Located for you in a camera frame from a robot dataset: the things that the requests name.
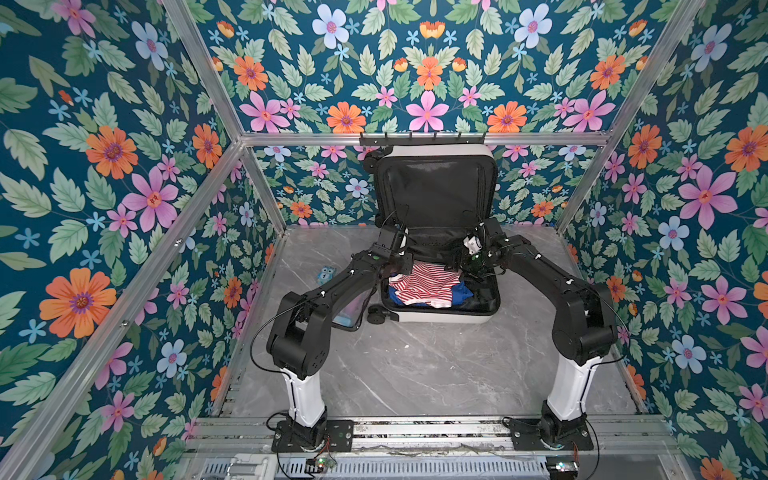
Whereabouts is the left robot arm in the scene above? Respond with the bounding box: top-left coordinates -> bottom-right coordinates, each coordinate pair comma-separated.
266,225 -> 413,449

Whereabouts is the aluminium mounting rail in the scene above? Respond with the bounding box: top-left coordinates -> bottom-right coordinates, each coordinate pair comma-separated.
186,414 -> 681,457

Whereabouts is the black hook rack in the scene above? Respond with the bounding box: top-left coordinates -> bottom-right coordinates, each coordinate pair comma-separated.
358,132 -> 486,147

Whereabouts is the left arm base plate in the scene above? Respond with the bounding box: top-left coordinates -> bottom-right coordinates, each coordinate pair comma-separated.
271,420 -> 355,454

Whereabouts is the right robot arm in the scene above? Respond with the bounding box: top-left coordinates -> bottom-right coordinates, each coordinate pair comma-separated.
460,218 -> 618,450

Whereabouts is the red white striped garment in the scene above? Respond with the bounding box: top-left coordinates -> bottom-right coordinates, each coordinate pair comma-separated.
388,261 -> 461,309

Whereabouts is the clear toiletry pouch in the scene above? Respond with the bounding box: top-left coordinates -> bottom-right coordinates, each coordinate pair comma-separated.
332,287 -> 376,332

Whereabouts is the small teal owl toy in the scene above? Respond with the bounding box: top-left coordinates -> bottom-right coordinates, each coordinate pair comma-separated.
317,266 -> 336,285

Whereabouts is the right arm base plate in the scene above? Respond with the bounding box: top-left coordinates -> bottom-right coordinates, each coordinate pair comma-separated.
502,415 -> 596,451

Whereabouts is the blue cloth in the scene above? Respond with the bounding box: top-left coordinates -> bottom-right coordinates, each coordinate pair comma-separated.
388,282 -> 474,309

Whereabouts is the white hard-shell suitcase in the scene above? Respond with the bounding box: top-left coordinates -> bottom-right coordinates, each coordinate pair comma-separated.
363,145 -> 501,324

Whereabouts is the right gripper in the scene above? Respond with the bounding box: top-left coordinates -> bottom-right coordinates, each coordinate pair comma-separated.
443,248 -> 495,281

